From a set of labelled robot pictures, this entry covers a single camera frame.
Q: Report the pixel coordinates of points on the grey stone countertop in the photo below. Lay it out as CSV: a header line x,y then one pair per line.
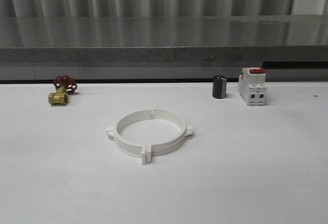
x,y
210,41

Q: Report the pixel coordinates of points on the white half-ring pipe clamp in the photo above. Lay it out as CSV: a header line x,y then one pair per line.
x,y
126,146
168,145

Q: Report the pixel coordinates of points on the black cylindrical capacitor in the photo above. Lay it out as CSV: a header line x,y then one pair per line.
x,y
219,87

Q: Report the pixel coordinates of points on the white circuit breaker red switch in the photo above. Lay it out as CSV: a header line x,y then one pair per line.
x,y
251,86

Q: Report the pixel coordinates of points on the brass valve red handwheel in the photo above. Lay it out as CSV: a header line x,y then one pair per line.
x,y
64,85

